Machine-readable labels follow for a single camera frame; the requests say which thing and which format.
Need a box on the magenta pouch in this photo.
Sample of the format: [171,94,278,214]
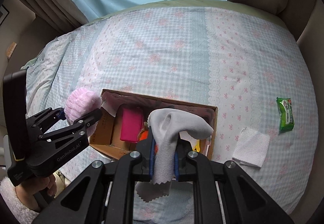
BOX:
[120,108,143,142]

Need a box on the person's left hand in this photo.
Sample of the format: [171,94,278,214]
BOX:
[15,176,58,212]

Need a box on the white paper napkin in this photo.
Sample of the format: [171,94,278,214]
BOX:
[232,126,271,168]

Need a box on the green wet wipes packet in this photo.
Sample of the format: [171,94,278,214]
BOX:
[276,97,296,135]

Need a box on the small orange card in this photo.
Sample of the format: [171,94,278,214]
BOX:
[5,42,18,58]

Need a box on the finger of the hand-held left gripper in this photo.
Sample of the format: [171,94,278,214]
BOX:
[27,107,65,129]
[42,108,103,142]

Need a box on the pink fluffy puff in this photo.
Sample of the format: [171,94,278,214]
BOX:
[66,88,102,133]

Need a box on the grey cloth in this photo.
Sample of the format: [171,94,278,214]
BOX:
[135,108,213,202]

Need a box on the person's left forearm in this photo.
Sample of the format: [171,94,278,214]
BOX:
[0,177,41,224]

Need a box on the wall poster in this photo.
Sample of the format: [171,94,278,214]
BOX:
[0,5,10,26]

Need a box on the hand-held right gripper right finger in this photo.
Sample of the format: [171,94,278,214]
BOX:
[174,135,295,224]

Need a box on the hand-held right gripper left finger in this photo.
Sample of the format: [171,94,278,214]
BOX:
[32,125,156,224]

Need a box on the cardboard box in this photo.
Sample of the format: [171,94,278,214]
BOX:
[88,89,218,162]

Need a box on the orange plush fruit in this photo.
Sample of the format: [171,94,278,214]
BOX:
[138,123,159,151]

